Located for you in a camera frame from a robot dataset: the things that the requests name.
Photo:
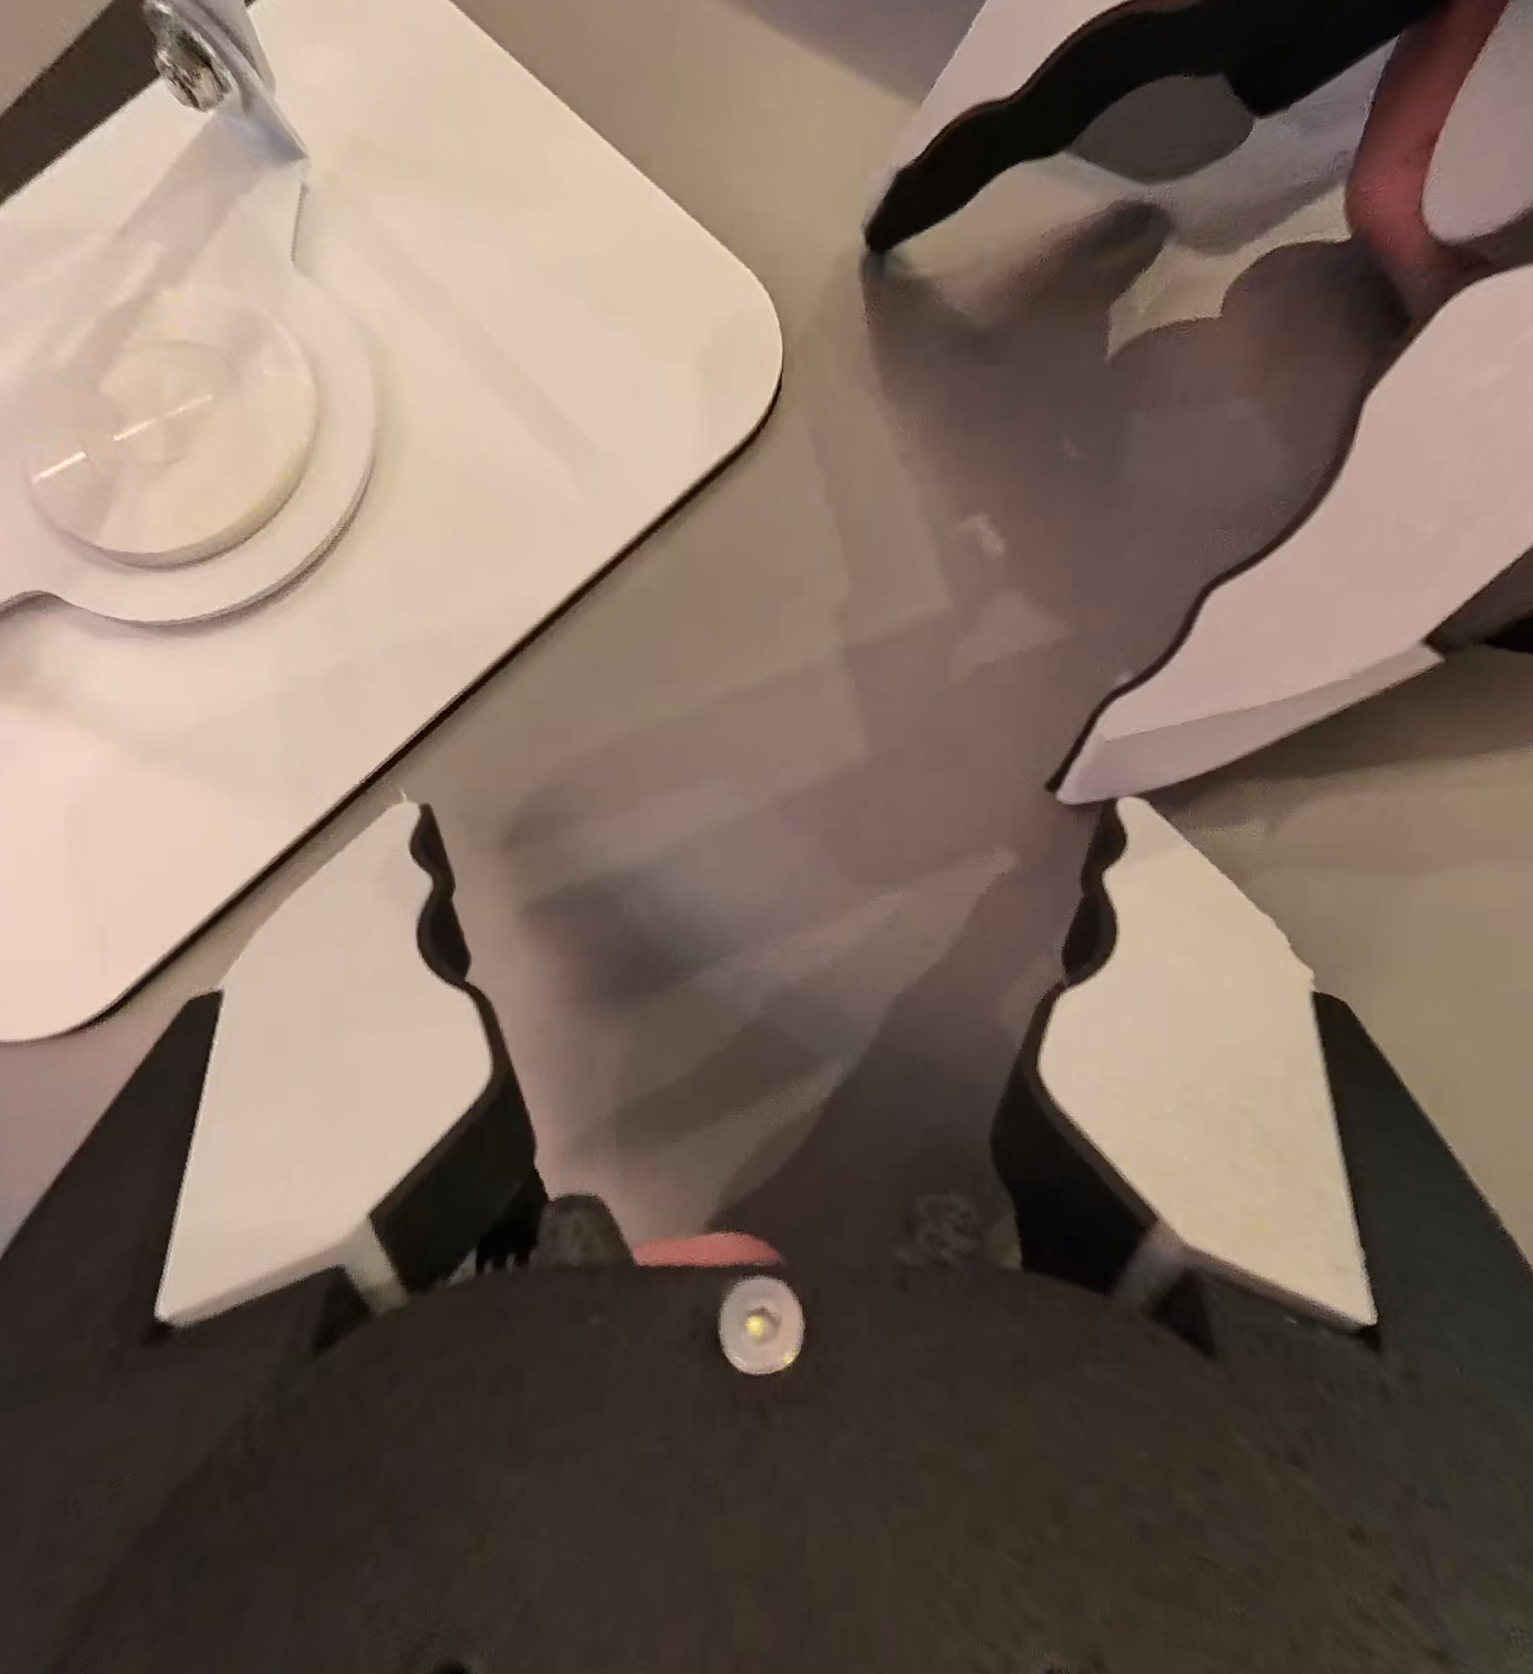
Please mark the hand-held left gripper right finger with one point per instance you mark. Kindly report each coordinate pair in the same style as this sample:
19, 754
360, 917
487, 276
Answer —
1210, 1100

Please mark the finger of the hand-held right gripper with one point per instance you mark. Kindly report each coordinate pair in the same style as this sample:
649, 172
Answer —
1393, 547
1107, 66

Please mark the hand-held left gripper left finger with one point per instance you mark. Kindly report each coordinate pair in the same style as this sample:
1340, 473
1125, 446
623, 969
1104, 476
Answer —
325, 1100

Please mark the person's right hand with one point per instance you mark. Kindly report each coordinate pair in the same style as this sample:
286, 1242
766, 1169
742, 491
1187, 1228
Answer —
1421, 144

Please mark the clear round stand foot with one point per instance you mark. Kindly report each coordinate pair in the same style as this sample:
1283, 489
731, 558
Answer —
165, 431

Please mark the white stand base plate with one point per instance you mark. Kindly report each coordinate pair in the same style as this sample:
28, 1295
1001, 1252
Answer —
503, 473

